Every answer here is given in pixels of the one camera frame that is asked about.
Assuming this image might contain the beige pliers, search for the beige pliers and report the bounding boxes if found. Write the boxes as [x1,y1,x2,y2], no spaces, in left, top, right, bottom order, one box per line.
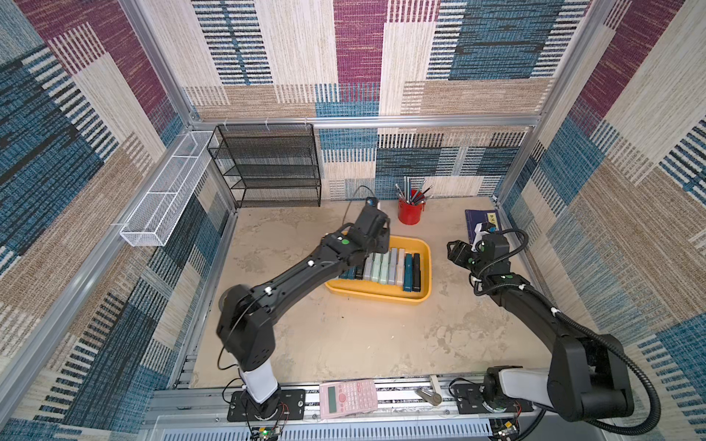
[395,248,406,287]

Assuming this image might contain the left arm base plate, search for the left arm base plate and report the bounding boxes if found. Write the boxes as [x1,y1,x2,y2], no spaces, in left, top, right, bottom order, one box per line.
[226,389,306,423]

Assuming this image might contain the red pen cup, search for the red pen cup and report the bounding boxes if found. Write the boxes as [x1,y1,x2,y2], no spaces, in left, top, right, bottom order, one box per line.
[397,200,425,225]

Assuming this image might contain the white wire mesh basket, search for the white wire mesh basket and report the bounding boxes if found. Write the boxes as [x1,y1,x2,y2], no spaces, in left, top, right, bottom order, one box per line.
[120,132,211,247]

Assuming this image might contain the black wire mesh shelf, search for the black wire mesh shelf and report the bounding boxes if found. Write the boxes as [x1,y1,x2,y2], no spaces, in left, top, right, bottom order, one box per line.
[208,123,322,209]

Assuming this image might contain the yellow plastic storage tray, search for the yellow plastic storage tray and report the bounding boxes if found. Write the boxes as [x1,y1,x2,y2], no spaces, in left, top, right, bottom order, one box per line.
[325,235,433,304]

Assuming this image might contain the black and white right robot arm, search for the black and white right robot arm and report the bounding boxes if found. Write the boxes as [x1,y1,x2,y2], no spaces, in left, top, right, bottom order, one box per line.
[447,233,662,437]

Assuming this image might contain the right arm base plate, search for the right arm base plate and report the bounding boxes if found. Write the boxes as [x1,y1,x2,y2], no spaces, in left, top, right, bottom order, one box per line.
[448,378,535,415]

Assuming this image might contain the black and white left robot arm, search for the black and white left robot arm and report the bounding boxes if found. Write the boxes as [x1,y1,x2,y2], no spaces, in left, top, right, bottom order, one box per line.
[216,197,390,418]

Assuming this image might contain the pink calculator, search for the pink calculator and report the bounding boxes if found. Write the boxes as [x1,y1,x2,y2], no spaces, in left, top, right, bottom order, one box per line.
[319,380,378,419]

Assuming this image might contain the dark blue book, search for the dark blue book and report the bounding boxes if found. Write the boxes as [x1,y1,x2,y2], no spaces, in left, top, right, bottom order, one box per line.
[465,209,502,244]

